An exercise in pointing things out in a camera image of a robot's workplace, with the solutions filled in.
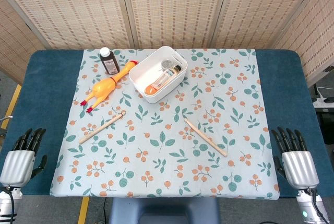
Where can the orange juice bottle black cap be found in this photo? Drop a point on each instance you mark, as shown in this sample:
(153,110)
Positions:
(161,81)

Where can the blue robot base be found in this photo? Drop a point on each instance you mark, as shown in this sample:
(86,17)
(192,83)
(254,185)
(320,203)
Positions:
(164,211)

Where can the blue table cover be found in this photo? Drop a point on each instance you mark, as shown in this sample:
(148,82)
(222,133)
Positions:
(39,104)

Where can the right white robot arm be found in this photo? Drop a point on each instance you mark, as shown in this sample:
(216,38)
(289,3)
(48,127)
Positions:
(311,208)

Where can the white plastic storage bin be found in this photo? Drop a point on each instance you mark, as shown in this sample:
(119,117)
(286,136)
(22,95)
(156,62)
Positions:
(158,74)

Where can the floral leaf print tablecloth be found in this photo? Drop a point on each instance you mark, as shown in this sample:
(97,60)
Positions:
(167,143)

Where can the woven bamboo folding screen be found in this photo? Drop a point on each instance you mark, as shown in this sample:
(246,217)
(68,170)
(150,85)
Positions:
(167,10)

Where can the wooden stick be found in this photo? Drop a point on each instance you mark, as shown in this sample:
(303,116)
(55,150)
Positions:
(206,138)
(102,127)

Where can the brown bottle white cap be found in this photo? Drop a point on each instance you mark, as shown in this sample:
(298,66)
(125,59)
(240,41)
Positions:
(109,63)

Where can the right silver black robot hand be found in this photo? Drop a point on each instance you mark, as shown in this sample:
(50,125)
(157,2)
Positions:
(300,165)

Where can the white power strip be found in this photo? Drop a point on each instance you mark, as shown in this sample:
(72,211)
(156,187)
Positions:
(323,101)

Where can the yellow rubber chicken toy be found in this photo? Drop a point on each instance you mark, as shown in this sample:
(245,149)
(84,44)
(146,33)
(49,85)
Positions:
(105,87)

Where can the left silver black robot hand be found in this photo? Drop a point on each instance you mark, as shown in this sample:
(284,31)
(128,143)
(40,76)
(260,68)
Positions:
(17,162)

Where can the small round metal tin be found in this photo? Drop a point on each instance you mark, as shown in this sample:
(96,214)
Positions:
(167,64)

